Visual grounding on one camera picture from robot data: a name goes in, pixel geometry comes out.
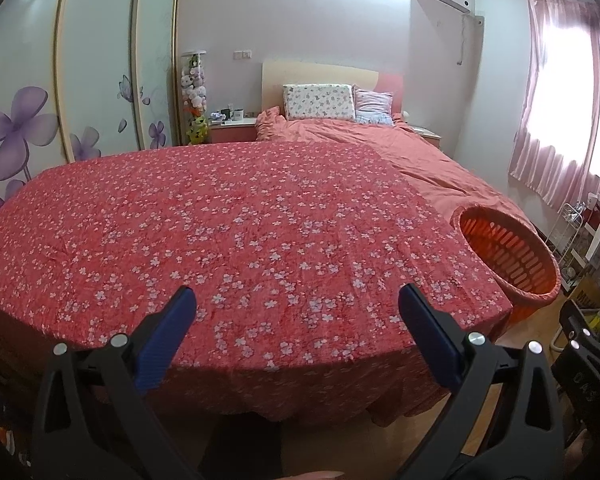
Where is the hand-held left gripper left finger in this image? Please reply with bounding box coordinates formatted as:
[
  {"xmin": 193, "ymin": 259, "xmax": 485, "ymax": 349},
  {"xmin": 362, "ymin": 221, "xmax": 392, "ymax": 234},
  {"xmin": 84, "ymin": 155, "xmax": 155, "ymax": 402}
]
[{"xmin": 30, "ymin": 285, "xmax": 201, "ymax": 480}]

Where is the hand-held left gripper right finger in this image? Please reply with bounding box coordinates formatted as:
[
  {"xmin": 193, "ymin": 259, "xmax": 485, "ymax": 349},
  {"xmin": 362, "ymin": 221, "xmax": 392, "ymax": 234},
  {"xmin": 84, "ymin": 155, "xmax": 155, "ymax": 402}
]
[{"xmin": 399, "ymin": 284, "xmax": 566, "ymax": 480}]

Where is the orange plastic basket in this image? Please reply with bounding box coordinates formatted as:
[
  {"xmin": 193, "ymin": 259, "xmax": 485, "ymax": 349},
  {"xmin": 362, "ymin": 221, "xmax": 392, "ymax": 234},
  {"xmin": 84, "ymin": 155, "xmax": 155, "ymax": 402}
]
[{"xmin": 457, "ymin": 206, "xmax": 562, "ymax": 326}]

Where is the cardboard box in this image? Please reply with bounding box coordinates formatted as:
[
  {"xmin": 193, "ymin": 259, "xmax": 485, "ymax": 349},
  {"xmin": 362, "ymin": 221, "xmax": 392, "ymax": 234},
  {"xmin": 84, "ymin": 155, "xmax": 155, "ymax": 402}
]
[{"xmin": 575, "ymin": 280, "xmax": 600, "ymax": 307}]

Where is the red floral tablecloth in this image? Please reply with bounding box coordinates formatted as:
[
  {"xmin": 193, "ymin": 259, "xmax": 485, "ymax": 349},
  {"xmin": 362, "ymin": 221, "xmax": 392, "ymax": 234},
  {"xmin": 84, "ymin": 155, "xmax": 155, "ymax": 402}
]
[{"xmin": 0, "ymin": 140, "xmax": 513, "ymax": 426}]

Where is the bed with pink duvet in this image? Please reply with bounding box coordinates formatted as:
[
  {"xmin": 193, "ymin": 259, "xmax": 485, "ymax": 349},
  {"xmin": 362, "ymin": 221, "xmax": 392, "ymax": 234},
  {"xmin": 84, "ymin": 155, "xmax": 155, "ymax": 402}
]
[{"xmin": 254, "ymin": 107, "xmax": 541, "ymax": 231}]

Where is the pink white nightstand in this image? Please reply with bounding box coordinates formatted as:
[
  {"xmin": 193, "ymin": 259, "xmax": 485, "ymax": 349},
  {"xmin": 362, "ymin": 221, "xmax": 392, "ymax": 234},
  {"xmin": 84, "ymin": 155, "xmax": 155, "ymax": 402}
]
[
  {"xmin": 209, "ymin": 117, "xmax": 258, "ymax": 143},
  {"xmin": 412, "ymin": 124, "xmax": 443, "ymax": 153}
]

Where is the yellow green plush toy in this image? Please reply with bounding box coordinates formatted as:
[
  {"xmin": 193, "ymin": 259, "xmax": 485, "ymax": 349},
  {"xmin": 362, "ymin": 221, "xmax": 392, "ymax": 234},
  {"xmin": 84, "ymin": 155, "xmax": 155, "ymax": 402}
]
[{"xmin": 187, "ymin": 116, "xmax": 211, "ymax": 146}]

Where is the pink curtain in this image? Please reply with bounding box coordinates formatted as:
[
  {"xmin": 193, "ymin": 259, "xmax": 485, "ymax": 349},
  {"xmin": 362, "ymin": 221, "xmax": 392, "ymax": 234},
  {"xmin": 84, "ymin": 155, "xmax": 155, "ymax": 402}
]
[{"xmin": 509, "ymin": 0, "xmax": 600, "ymax": 211}]

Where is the pink striped pillow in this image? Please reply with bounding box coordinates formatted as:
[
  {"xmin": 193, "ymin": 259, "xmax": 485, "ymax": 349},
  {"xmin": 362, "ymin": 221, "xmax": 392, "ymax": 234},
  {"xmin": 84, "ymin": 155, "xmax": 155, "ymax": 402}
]
[{"xmin": 354, "ymin": 88, "xmax": 396, "ymax": 126}]

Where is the clear tube of plush toys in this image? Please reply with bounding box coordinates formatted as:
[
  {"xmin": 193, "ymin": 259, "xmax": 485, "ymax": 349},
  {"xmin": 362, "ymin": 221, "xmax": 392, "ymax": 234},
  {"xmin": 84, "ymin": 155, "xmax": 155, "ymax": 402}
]
[{"xmin": 180, "ymin": 51, "xmax": 210, "ymax": 146}]

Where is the white floral pillow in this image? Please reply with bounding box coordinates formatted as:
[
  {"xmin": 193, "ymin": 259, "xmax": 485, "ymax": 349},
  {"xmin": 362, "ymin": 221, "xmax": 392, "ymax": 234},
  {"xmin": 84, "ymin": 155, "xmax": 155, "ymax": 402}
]
[{"xmin": 282, "ymin": 83, "xmax": 357, "ymax": 122}]

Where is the wardrobe with purple flowers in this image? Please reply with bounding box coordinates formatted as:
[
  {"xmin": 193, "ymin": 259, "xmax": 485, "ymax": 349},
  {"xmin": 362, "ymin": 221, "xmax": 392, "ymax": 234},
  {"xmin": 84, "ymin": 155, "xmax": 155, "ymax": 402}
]
[{"xmin": 0, "ymin": 0, "xmax": 183, "ymax": 231}]

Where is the beige pink headboard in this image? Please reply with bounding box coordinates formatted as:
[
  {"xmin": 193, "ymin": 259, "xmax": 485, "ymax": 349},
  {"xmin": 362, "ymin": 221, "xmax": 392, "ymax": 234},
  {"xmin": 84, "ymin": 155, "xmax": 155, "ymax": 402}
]
[{"xmin": 261, "ymin": 60, "xmax": 406, "ymax": 121}]

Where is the white wire rack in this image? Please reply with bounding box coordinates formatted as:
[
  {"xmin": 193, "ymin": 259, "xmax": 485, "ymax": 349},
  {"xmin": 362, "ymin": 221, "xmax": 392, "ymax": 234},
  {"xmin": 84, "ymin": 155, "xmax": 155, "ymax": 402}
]
[{"xmin": 550, "ymin": 195, "xmax": 600, "ymax": 293}]

